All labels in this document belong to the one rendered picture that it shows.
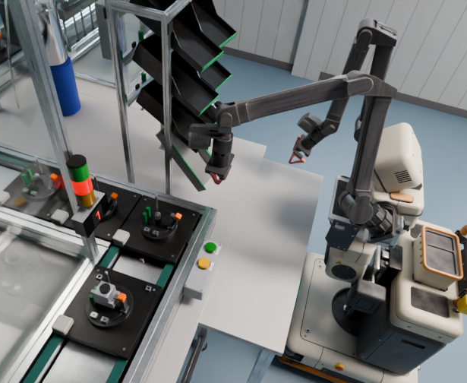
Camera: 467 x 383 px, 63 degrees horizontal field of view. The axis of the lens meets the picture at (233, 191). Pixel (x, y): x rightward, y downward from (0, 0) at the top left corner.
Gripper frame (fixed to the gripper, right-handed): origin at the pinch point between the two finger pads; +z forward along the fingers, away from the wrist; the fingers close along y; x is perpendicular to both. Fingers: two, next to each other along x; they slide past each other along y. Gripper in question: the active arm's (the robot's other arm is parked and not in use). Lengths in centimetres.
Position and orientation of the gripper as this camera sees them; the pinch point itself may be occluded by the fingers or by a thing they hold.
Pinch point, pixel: (217, 182)
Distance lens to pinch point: 122.3
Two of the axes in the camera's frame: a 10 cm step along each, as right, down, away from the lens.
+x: 9.5, 3.0, -1.1
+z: -1.2, 6.7, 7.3
